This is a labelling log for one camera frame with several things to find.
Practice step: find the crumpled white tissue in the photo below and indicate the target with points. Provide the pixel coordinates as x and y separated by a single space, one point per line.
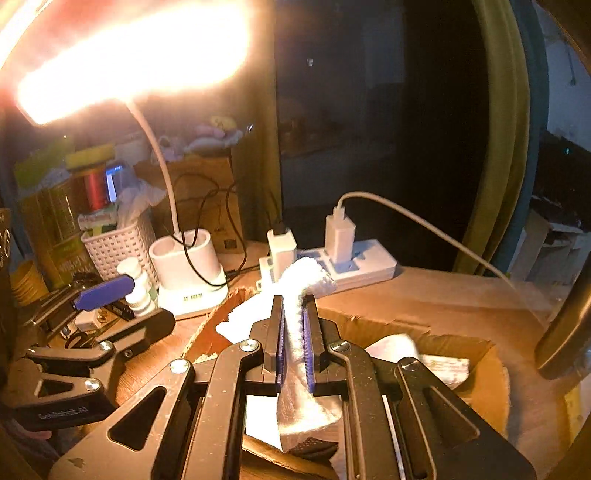
138 201

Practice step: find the white paper towel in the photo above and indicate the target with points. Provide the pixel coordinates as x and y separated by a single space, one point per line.
309 277

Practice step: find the pile of plush toys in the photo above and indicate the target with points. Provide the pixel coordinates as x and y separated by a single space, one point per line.
212 134

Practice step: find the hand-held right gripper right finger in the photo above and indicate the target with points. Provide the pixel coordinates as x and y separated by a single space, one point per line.
308 350

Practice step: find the tall brown cardboard box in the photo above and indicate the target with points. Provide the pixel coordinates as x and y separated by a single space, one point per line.
198 217

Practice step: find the small white charger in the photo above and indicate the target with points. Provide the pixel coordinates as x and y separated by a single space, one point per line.
282 251

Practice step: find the dark mesh sock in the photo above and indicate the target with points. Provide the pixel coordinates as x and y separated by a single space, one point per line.
314 448

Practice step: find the white plastic basket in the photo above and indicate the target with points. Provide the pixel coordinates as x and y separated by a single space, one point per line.
115 249

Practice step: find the large white charger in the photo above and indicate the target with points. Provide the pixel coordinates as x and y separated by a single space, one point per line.
339 240

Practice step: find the white desk lamp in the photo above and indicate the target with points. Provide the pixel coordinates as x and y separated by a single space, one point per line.
138 60

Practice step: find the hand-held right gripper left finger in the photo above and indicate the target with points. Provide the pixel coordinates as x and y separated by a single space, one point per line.
277 341

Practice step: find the yellow-green curtain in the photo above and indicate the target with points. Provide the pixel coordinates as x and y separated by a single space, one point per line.
498 138

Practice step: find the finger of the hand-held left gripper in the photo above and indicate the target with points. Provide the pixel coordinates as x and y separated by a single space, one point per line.
104 291
143 327

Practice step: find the white power strip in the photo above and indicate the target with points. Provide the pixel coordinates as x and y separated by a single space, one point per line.
369 263

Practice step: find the red jar with yellow lid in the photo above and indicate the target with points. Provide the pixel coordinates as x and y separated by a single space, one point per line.
92 184

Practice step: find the white plastic packet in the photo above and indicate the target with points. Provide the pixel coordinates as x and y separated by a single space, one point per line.
397 347

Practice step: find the green snack packet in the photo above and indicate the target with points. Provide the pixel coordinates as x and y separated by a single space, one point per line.
46 217

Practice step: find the brown paper cup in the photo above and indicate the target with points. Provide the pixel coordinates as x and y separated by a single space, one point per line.
27 284

